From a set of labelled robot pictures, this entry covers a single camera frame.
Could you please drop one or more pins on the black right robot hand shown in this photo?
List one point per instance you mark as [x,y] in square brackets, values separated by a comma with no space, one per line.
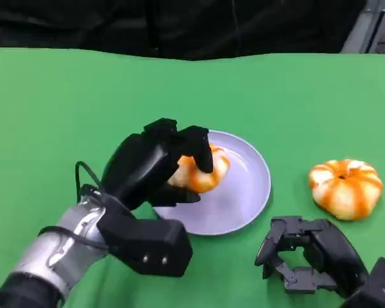
[333,250]

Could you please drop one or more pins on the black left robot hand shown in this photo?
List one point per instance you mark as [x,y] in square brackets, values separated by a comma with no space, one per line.
[138,167]

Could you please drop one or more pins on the orange and white bread roll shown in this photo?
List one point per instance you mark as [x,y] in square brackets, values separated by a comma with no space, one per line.
[346,189]
[192,176]

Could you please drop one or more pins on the lilac plate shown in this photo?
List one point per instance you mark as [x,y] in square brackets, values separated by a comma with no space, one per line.
[237,199]

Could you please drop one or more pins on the black backdrop cloth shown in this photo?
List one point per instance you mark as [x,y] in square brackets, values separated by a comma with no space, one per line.
[147,25]

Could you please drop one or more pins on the green table cloth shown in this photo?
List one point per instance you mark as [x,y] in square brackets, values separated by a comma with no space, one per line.
[276,106]

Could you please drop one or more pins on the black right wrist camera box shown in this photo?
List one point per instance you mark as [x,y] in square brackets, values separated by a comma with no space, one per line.
[378,285]

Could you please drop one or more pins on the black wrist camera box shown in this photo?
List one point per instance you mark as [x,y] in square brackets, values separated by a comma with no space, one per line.
[378,285]
[147,244]

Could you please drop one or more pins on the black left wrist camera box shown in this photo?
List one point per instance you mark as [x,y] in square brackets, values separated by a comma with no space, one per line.
[147,244]

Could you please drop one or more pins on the grey metal frame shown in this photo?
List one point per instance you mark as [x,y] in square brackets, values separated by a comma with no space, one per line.
[359,35]

